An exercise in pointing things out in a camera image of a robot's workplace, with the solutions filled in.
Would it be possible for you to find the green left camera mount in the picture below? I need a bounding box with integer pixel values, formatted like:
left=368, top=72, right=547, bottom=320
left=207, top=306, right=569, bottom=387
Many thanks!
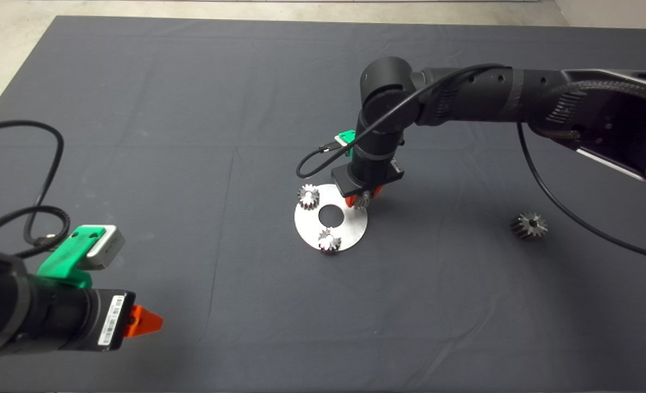
left=37, top=225, right=106, bottom=289

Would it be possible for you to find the dark grey table cloth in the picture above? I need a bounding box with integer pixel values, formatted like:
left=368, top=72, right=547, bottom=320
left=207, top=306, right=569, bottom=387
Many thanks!
left=0, top=16, right=646, bottom=393

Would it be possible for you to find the round metal plate with hole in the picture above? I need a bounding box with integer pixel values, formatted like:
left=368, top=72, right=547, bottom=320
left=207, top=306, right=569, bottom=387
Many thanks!
left=294, top=184, right=369, bottom=253

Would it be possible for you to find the large steel gear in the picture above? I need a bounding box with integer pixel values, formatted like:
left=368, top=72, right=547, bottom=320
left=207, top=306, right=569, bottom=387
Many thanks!
left=511, top=212, right=549, bottom=241

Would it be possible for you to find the silver left camera box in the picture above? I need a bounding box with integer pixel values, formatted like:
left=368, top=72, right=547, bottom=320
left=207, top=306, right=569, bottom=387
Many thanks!
left=85, top=225, right=126, bottom=271

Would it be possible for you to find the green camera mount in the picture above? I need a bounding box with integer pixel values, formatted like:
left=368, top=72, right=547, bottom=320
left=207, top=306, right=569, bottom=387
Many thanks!
left=37, top=225, right=106, bottom=289
left=338, top=130, right=357, bottom=159

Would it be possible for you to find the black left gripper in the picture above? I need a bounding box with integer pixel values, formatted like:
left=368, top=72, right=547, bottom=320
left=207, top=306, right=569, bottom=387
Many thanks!
left=29, top=280, right=164, bottom=352

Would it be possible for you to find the green right camera mount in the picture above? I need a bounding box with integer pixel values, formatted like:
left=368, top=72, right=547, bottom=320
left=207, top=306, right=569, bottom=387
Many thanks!
left=338, top=130, right=357, bottom=159

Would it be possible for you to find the thin black left cable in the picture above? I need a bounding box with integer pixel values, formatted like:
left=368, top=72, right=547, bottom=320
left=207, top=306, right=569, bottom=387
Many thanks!
left=0, top=120, right=65, bottom=246

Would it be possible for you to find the thick black left cable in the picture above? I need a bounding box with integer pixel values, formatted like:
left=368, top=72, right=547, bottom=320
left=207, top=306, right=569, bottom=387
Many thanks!
left=0, top=206, right=71, bottom=257

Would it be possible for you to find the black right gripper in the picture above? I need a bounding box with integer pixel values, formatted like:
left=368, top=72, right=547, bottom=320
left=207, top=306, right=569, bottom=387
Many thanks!
left=331, top=148, right=405, bottom=207

